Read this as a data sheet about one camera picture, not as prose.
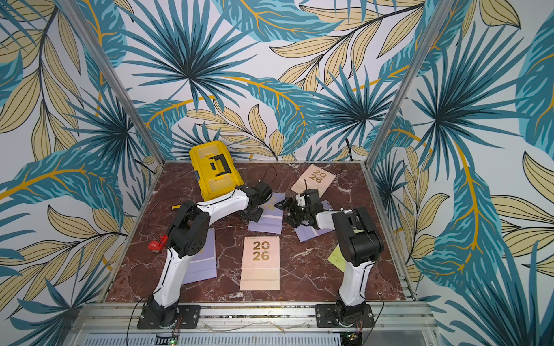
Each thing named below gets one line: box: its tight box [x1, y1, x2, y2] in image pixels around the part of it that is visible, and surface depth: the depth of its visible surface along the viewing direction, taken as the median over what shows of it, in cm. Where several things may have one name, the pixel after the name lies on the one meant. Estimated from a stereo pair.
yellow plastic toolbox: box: [188, 139, 245, 202], surface depth 94 cm
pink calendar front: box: [239, 235, 281, 292], surface depth 86 cm
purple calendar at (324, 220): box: [294, 199, 336, 243], surface depth 94 cm
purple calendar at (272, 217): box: [247, 192, 286, 235], surface depth 97 cm
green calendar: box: [327, 243, 347, 273], surface depth 88 cm
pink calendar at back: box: [289, 163, 337, 199], surface depth 115 cm
